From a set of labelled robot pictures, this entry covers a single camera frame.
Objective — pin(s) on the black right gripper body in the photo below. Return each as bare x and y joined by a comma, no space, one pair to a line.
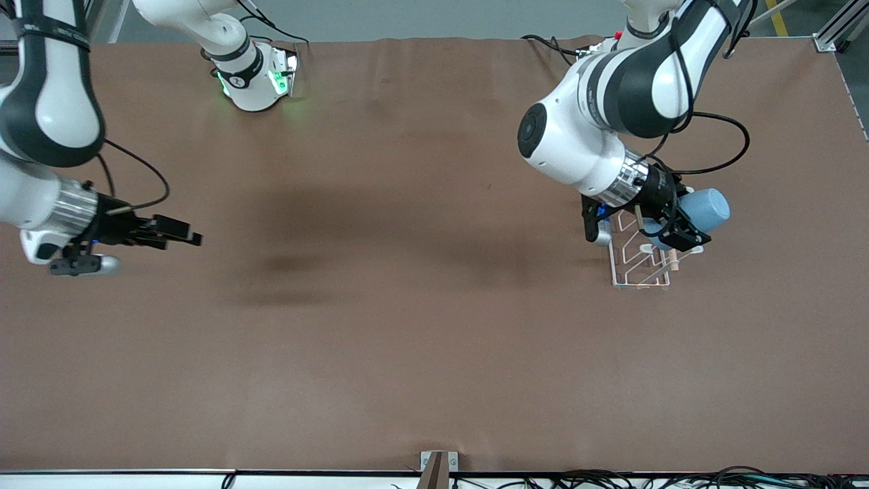
117,222

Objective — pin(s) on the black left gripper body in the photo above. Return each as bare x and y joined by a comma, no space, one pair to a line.
657,191

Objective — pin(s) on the light blue plastic cup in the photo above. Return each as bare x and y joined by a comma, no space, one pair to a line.
706,209

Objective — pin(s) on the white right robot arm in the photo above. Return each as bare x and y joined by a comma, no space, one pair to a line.
47,102

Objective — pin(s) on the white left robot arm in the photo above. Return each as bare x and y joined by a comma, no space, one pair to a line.
584,136

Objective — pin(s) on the brown table cover sheet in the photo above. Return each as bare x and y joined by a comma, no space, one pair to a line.
407,339

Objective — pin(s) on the aluminium frame profile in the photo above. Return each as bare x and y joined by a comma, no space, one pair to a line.
838,27

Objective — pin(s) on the metal bracket with wooden post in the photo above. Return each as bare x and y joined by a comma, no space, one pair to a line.
438,468

